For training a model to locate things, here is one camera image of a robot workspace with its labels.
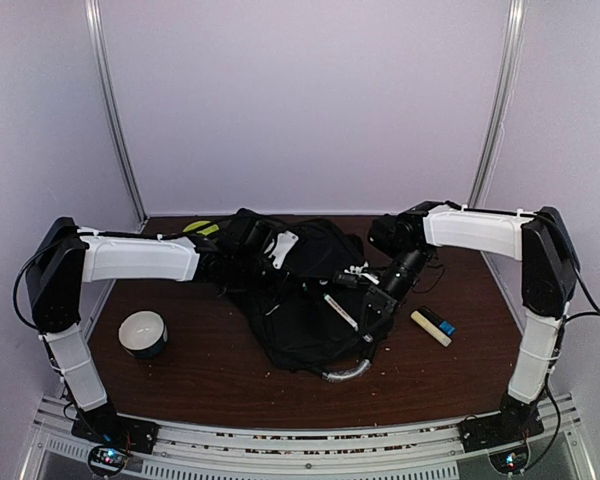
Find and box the black white pen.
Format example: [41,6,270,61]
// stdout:
[323,294,359,331]

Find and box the blue black marker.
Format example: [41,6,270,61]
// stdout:
[417,306,456,338]

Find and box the black student backpack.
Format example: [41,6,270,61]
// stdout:
[217,215,391,383]

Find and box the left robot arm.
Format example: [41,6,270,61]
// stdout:
[12,209,284,444]

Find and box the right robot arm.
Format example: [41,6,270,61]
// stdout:
[367,201,580,442]

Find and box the cream yellow highlighter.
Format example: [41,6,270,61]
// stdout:
[411,311,452,347]

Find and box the green plastic bowl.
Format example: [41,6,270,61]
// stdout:
[183,220,220,236]

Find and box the right round circuit board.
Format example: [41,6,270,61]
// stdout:
[489,443,531,475]

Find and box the round circuit board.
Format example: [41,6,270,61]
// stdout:
[489,443,531,475]
[87,445,130,477]

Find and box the left round circuit board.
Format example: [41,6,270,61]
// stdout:
[87,445,130,477]

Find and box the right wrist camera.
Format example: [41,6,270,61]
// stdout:
[332,267,380,288]

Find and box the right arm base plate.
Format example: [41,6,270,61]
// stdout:
[457,413,545,453]

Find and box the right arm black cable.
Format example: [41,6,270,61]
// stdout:
[522,264,600,451]

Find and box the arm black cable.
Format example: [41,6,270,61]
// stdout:
[12,214,241,331]
[522,264,600,451]

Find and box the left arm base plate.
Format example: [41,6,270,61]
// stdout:
[71,411,159,454]

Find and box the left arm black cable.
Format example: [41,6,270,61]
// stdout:
[12,214,241,331]

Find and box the right aluminium frame post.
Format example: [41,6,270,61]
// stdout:
[468,0,528,208]

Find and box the aluminium frame post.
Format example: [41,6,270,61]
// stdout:
[84,0,148,224]
[468,0,528,208]

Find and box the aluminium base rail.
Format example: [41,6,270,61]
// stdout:
[17,392,599,480]

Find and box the left aluminium frame post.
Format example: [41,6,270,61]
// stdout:
[84,0,148,224]

